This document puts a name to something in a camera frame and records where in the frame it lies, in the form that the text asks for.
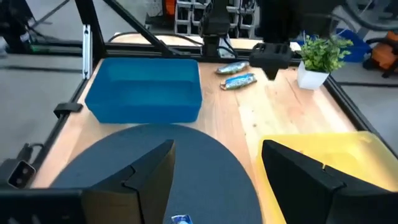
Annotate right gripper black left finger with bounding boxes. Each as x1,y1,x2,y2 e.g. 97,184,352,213
81,139,177,224

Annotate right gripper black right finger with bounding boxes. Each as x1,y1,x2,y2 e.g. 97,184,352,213
261,139,346,224

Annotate granola bar blue white wrapper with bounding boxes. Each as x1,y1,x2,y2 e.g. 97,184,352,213
220,73,258,91
215,60,250,75
170,213,193,224

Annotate green plant in white pot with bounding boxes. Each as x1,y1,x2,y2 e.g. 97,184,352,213
297,34,354,91

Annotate dark round mat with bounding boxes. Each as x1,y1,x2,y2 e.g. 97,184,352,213
51,123,264,224

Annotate yellow plastic bin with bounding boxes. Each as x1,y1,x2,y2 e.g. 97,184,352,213
255,131,398,224

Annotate white storage rack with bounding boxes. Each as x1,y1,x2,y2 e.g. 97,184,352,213
174,0,259,39

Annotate blue plastic bin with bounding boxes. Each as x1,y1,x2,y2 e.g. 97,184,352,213
84,57,203,124

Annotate orange black machine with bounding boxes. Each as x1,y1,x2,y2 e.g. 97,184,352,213
362,30,398,78

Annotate black frame clip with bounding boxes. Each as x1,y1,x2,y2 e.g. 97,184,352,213
53,102,84,119

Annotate small black camera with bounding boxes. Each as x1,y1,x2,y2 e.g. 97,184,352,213
6,159,37,190

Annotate black cable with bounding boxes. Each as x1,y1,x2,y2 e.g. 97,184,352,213
107,30,203,47

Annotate black metal table frame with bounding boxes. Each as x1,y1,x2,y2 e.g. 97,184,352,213
30,0,398,162

